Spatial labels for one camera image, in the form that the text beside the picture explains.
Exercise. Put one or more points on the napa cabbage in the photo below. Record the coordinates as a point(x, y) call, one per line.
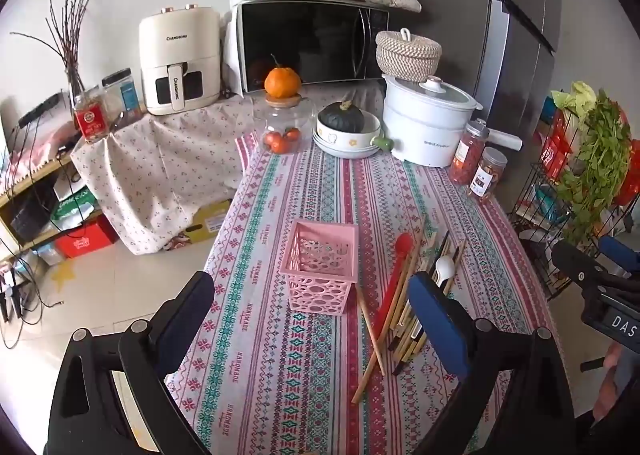
point(577, 97)

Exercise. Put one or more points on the red gift box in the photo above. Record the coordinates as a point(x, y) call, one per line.
point(82, 241)

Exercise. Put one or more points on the small orange fruit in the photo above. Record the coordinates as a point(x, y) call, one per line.
point(292, 134)
point(274, 143)

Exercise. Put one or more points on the cream air fryer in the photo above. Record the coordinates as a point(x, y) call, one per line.
point(177, 40)

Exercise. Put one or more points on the dark cloth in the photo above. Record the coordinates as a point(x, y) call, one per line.
point(610, 437)

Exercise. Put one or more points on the person's right hand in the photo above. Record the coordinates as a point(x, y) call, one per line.
point(607, 397)

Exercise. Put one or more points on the pile of chopsticks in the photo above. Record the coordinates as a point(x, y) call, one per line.
point(407, 330)

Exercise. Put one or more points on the clear jar with blue label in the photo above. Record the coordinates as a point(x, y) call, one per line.
point(122, 92)

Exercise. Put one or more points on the clear glass jar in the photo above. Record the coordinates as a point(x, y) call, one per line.
point(282, 120)

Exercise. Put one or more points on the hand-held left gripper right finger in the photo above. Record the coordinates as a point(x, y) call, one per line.
point(440, 317)

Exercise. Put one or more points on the black and white microwave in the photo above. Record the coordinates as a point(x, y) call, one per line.
point(310, 42)

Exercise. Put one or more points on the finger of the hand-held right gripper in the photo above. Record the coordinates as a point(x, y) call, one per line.
point(620, 251)
point(580, 267)

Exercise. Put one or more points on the bunch of dry twigs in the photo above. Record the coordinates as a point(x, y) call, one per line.
point(70, 30)

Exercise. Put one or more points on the green and white bag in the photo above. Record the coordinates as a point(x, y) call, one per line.
point(72, 207)

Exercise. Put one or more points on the white plastic spoon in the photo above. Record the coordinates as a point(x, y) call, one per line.
point(444, 267)

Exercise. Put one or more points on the white bowl with squash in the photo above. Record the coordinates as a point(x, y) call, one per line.
point(345, 145)

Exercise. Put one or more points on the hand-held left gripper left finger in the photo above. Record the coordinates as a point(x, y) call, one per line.
point(184, 322)

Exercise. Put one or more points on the jar of dried snacks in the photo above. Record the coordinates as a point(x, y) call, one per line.
point(486, 177)

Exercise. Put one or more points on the wooden shelf unit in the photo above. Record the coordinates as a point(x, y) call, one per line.
point(30, 185)

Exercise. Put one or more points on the yellow cardboard box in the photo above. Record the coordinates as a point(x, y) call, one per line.
point(205, 227)

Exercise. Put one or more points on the grey refrigerator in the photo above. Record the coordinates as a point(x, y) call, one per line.
point(450, 0)

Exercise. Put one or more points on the dark green squash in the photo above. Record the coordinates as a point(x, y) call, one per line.
point(340, 117)

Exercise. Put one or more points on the jar of red dried chili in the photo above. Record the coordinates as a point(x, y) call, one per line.
point(467, 155)

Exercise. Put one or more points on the woven lidded basket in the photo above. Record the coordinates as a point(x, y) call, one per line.
point(407, 57)

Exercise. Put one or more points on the large orange with stem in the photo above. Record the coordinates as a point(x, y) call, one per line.
point(282, 82)

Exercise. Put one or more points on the pink perforated plastic basket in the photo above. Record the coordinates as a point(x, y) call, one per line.
point(320, 267)

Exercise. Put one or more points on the striped patterned tablecloth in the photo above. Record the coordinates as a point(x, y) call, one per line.
point(280, 385)

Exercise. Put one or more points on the floral beige cloth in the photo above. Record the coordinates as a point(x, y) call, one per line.
point(150, 170)

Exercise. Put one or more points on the white electric cooking pot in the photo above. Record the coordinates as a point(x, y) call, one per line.
point(425, 132)

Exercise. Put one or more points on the wooden jar lid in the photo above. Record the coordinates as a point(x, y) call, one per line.
point(284, 100)

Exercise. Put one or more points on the glass jar with red label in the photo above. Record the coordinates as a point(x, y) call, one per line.
point(91, 120)

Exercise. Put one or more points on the bunch of leafy greens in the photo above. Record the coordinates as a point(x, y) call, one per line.
point(597, 160)

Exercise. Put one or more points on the red snack packet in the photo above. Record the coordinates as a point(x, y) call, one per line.
point(556, 150)

